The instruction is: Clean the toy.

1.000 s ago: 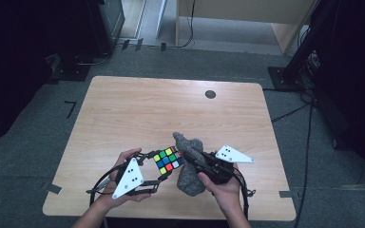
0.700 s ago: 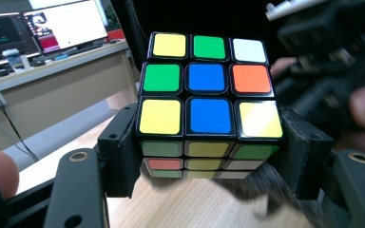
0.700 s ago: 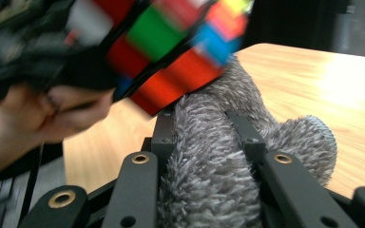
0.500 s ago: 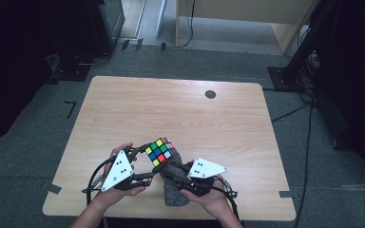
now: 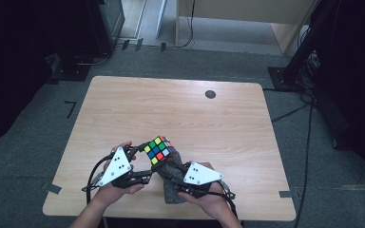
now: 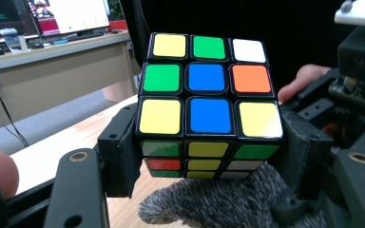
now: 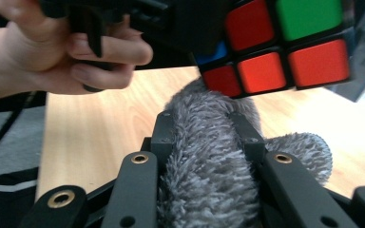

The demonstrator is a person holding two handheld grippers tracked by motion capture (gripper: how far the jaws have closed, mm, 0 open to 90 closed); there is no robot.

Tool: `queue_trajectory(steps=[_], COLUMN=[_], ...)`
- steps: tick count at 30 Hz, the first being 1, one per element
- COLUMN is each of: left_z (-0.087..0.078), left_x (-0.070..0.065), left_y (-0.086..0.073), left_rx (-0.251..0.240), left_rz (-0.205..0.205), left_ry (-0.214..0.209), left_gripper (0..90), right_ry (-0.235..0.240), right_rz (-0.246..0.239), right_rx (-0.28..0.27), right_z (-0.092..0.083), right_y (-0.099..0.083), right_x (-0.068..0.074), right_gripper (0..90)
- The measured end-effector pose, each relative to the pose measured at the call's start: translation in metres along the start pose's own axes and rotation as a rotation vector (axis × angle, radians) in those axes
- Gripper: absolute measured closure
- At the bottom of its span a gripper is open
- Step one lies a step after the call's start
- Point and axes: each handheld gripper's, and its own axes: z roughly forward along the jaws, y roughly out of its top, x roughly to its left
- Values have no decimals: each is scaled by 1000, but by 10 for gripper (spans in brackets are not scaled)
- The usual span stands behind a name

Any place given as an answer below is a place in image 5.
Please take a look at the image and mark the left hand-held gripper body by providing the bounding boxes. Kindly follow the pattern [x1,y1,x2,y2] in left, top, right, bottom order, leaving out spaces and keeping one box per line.
[98,145,155,190]

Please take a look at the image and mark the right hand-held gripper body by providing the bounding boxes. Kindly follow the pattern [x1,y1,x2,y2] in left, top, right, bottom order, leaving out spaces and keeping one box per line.
[170,161,225,200]

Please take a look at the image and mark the grey cloth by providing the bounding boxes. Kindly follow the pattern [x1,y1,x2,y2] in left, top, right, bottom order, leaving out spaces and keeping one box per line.
[156,148,188,205]

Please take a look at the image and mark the multicoloured puzzle cube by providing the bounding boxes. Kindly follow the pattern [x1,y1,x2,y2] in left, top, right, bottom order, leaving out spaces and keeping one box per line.
[143,136,176,166]

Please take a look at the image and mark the person's left hand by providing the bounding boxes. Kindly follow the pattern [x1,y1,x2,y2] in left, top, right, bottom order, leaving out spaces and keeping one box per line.
[91,141,146,209]

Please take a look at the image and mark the person's right hand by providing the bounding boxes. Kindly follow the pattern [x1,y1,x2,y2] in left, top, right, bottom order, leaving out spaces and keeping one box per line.
[179,161,233,222]

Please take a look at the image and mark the black angled floor tape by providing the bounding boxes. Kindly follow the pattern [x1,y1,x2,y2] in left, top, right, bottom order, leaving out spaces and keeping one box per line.
[64,100,78,120]

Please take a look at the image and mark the black stand base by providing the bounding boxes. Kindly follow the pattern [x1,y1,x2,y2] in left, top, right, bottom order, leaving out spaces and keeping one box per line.
[50,53,91,83]

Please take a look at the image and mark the black cabinet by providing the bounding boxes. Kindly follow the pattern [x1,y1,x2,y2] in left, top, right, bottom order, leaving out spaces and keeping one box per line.
[86,0,126,55]

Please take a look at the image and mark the dark curtain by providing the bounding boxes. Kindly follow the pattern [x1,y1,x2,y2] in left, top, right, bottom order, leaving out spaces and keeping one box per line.
[0,0,91,150]
[310,0,365,188]

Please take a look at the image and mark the black metal stand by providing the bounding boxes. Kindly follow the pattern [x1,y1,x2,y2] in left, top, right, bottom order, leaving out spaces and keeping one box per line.
[267,0,334,93]

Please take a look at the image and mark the beige wooden desk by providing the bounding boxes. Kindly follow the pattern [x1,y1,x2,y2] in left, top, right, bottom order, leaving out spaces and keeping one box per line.
[175,0,318,55]

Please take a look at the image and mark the left hand-held gripper cable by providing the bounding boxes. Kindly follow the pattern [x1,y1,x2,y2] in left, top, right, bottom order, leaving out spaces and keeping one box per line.
[81,154,115,205]

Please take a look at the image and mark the hand-held gripper cable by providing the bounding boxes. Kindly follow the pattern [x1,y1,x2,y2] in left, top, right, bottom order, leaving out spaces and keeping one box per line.
[81,154,115,205]
[215,180,240,220]

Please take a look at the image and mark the right hand-held gripper cable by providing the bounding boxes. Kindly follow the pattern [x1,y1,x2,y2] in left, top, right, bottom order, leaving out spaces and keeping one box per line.
[215,180,240,220]

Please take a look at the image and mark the black looped floor cable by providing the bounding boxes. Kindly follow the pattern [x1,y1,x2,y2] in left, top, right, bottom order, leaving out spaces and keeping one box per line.
[73,50,112,67]

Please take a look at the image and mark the long black floor cable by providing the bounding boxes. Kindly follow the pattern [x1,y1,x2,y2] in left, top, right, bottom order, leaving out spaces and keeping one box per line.
[293,103,315,228]

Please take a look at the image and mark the short black floor cable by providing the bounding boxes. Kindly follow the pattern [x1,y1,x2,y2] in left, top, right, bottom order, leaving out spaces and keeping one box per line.
[270,103,313,124]

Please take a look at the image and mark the black cable under desk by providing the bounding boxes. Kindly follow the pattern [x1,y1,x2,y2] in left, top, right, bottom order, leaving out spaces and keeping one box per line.
[164,0,196,49]

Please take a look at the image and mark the white post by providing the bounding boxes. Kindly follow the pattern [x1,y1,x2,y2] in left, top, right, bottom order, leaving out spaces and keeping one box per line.
[154,0,168,40]

